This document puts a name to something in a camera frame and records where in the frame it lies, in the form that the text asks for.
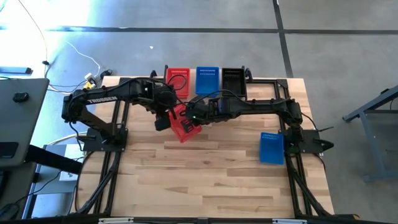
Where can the black desk leg beam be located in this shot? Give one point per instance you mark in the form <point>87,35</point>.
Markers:
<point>53,160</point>

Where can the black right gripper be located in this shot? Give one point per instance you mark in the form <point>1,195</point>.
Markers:
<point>200,112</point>

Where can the grey side table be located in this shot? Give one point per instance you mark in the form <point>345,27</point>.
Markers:
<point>21,124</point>

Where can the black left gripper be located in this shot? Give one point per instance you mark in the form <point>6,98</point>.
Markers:
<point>163,121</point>

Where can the black aluminium rig frame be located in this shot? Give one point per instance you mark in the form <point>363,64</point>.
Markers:
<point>264,81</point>

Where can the black plastic slotted basket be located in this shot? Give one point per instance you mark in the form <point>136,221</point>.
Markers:
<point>234,81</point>

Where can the blue plastic slotted basket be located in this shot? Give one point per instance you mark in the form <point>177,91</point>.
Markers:
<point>207,81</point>
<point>272,149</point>
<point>207,94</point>

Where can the blue flat bar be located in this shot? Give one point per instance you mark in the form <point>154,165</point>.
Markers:
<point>15,70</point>

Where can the white and yellow power plug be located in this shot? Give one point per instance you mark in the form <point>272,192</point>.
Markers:
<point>89,81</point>

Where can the red plastic slotted basket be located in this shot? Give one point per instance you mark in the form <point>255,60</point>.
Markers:
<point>183,91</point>
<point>178,96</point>
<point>175,126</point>

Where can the blue-grey metal cart frame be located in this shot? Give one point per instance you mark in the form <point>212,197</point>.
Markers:
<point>370,105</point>

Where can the black computer mouse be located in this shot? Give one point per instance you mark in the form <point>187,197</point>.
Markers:
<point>20,97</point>

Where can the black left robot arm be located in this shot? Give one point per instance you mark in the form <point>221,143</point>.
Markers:
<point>102,99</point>

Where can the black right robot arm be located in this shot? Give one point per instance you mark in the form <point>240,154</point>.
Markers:
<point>255,107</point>

